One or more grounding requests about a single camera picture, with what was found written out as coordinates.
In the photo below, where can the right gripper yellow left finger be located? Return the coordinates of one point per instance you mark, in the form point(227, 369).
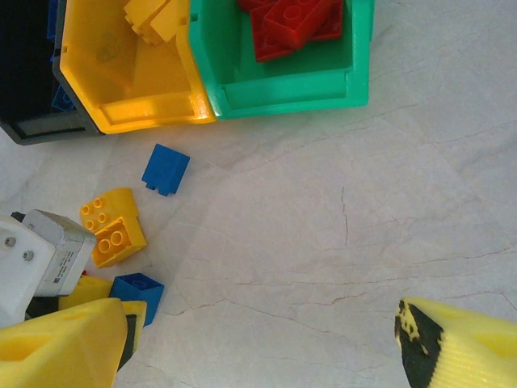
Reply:
point(60, 351)

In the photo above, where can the blue lego brick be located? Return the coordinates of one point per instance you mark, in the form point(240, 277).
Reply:
point(165, 169)
point(51, 20)
point(137, 293)
point(62, 99)

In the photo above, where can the red lego brick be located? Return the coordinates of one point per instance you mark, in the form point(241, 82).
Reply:
point(252, 4)
point(299, 24)
point(270, 50)

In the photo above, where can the black plastic bin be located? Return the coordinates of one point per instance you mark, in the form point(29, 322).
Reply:
point(24, 60)

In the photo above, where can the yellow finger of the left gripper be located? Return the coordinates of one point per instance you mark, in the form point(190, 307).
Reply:
point(135, 311)
point(87, 289)

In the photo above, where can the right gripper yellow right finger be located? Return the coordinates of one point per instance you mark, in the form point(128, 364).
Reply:
point(464, 355)

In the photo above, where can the green plastic bin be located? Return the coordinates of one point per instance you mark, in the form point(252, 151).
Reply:
point(282, 89)

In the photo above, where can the yellow plastic bin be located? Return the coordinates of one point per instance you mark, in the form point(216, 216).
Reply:
point(121, 81)

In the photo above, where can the yellow lego brick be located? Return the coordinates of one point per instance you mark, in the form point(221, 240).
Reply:
point(139, 18)
point(171, 20)
point(109, 204)
point(119, 242)

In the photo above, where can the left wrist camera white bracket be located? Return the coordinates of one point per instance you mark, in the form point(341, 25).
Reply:
point(60, 250)

